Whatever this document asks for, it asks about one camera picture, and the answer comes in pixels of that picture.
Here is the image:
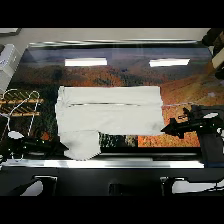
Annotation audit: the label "white trousers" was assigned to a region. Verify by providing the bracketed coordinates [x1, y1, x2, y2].
[54, 85, 166, 161]

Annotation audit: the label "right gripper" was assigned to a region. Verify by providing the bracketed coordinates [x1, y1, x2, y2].
[161, 117, 185, 140]

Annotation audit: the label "white box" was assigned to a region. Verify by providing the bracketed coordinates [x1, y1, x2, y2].
[0, 43, 22, 95]

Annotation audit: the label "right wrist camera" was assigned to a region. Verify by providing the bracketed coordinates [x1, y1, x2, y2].
[181, 105, 202, 123]

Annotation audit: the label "heap of clothes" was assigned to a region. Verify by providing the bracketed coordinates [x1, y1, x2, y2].
[201, 28, 224, 81]

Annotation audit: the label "silver frame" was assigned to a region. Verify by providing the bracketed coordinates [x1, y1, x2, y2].
[0, 157, 224, 197]

